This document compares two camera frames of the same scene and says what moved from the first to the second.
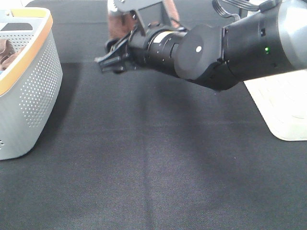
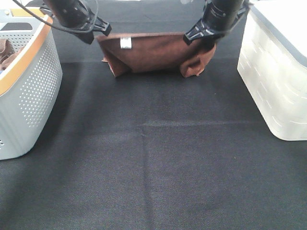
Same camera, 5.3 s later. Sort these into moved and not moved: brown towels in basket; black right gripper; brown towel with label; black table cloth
Moved: black right gripper; brown towel with label
Not moved: black table cloth; brown towels in basket
